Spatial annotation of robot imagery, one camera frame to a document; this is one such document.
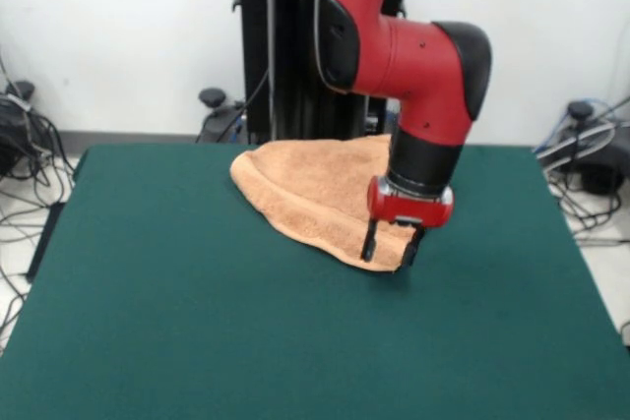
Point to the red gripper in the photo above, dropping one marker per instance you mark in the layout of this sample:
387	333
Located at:
413	211

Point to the tan terry towel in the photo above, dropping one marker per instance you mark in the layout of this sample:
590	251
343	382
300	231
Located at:
315	184

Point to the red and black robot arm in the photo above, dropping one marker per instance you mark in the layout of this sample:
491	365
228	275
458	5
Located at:
413	66

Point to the dark green tablecloth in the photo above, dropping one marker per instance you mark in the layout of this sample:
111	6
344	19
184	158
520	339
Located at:
147	317

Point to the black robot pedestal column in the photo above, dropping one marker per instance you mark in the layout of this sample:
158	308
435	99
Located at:
290	46

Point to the black pedestal foot with knob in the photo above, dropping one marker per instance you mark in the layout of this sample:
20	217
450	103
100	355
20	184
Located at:
212	98

